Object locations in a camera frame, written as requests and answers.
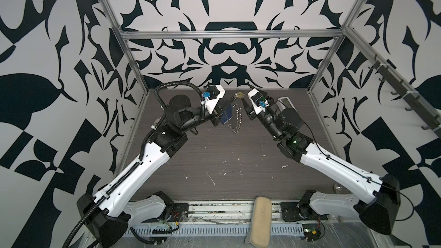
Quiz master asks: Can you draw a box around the small silver round object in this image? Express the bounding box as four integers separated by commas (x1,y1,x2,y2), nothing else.
333,183,343,195

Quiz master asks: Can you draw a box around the clear tape roll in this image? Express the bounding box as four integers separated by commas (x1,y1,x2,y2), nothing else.
152,117,165,129

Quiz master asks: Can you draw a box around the small circuit board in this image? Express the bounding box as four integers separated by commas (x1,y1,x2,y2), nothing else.
302,223,326,243

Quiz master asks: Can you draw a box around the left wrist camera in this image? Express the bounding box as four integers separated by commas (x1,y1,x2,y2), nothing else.
203,85,225,114

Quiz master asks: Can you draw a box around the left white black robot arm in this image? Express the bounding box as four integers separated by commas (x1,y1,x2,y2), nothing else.
77,92,234,248

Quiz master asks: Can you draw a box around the blue book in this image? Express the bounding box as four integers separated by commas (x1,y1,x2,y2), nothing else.
220,105,233,125

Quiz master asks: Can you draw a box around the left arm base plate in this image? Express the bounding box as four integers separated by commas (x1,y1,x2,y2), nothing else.
169,203,189,222

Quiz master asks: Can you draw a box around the wall hook rack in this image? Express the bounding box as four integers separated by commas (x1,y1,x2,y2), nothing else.
367,55,441,138

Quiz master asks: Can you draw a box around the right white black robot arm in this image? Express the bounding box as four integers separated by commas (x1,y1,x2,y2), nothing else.
242,100,401,235

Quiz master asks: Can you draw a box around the white digital clock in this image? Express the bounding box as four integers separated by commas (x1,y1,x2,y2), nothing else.
276,96,296,112

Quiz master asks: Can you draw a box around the beige pencil case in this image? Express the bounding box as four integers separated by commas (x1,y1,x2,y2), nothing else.
245,196,272,248

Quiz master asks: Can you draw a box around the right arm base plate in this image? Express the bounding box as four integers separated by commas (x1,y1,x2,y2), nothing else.
280,202,311,222

